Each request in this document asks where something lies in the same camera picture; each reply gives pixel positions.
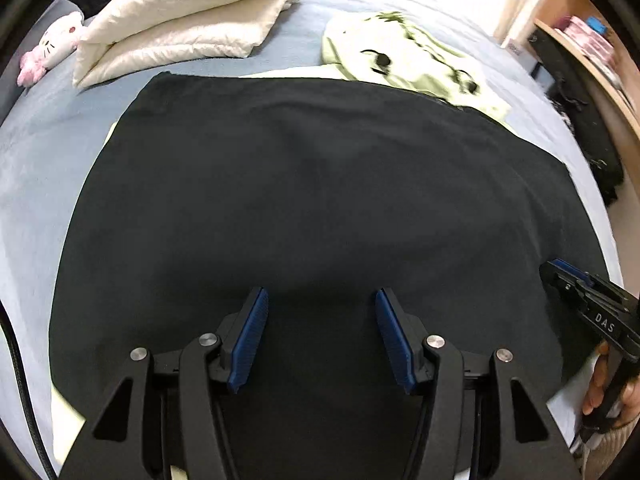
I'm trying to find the green and black hooded jacket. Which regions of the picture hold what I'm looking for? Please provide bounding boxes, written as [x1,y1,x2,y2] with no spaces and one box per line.
[48,10,614,480]

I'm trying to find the right hand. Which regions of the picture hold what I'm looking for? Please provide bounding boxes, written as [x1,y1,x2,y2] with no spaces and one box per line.
[582,341,640,428]

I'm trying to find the white box under shelf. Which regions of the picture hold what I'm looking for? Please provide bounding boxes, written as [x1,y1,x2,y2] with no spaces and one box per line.
[506,40,527,61]

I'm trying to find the pink storage boxes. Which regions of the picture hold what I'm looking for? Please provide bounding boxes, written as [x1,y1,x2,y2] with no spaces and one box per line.
[562,15,614,67]

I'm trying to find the curved wooden shelf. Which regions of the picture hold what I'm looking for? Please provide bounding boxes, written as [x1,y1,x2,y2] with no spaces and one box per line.
[494,0,640,162]

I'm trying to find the blue plush bed cover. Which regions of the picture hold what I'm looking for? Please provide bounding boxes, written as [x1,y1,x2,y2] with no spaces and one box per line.
[1,0,620,479]

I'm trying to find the pink white kitty plush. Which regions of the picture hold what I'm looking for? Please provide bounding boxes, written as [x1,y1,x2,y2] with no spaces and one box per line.
[16,11,86,88]

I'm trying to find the folded white puffer jacket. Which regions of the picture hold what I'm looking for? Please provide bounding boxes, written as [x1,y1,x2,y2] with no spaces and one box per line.
[73,0,296,89]

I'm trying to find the black camera cable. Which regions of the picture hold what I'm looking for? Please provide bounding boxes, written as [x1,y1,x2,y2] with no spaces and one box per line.
[0,301,58,480]

